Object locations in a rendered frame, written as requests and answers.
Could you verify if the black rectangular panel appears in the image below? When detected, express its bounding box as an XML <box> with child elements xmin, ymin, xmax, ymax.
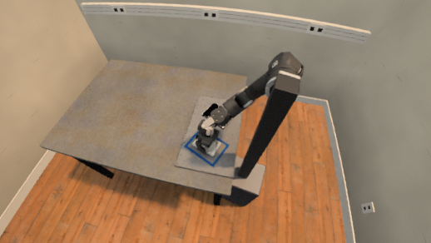
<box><xmin>202</xmin><ymin>102</ymin><xmax>233</xmax><ymax>129</ymax></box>

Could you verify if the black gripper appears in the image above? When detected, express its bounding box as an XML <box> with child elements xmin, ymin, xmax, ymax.
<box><xmin>196</xmin><ymin>127</ymin><xmax>219</xmax><ymax>154</ymax></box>

